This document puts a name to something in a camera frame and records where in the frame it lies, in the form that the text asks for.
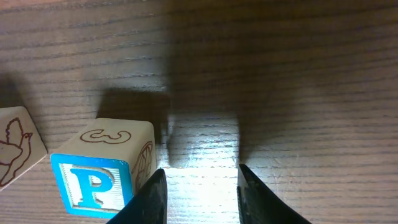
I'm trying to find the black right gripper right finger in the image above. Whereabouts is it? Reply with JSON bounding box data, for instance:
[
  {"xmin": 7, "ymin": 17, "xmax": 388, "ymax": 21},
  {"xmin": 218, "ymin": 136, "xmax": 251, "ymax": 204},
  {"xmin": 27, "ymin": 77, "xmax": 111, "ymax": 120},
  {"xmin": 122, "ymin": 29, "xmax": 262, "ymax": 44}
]
[{"xmin": 237, "ymin": 164, "xmax": 310, "ymax": 224}]

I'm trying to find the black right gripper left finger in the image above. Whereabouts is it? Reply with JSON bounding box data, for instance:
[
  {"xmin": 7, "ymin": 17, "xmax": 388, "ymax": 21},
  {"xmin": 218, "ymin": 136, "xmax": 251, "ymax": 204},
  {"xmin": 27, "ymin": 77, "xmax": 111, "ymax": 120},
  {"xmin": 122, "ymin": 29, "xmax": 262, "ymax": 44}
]
[{"xmin": 107, "ymin": 169, "xmax": 167, "ymax": 224}]

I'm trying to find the blue P block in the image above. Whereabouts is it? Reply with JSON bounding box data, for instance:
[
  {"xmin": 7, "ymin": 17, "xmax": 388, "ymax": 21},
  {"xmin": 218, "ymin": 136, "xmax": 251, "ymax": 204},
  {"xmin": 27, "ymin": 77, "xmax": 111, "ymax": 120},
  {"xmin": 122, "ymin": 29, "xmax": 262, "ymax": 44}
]
[{"xmin": 50, "ymin": 118, "xmax": 157, "ymax": 218}]

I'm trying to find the red I block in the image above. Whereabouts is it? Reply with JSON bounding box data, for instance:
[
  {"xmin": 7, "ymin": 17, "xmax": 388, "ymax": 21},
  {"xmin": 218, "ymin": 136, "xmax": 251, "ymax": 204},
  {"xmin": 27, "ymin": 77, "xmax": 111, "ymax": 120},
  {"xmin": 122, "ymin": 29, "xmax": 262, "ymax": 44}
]
[{"xmin": 1, "ymin": 106, "xmax": 48, "ymax": 190}]

